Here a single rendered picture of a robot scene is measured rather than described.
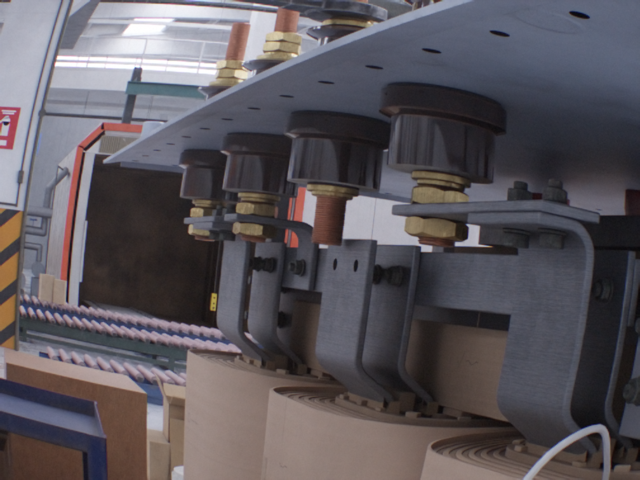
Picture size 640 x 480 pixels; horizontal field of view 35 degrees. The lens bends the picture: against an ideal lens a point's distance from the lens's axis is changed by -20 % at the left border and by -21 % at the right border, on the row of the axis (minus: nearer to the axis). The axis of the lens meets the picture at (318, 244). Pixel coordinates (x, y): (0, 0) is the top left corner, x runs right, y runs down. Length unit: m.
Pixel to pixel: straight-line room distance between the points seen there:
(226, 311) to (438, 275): 0.56
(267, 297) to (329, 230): 0.43
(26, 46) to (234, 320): 10.10
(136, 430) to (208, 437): 0.82
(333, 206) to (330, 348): 0.14
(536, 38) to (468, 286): 0.44
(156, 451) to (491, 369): 3.27
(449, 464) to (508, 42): 0.32
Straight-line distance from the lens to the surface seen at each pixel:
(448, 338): 1.19
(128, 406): 2.36
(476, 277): 1.04
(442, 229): 0.94
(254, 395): 1.49
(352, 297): 1.18
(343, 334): 1.19
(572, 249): 0.77
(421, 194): 0.94
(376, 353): 1.23
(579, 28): 0.62
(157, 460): 4.30
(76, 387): 2.34
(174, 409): 4.32
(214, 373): 1.54
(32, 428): 1.70
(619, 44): 0.63
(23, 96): 11.49
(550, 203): 0.73
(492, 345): 1.09
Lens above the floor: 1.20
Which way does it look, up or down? 2 degrees up
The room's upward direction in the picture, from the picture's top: 7 degrees clockwise
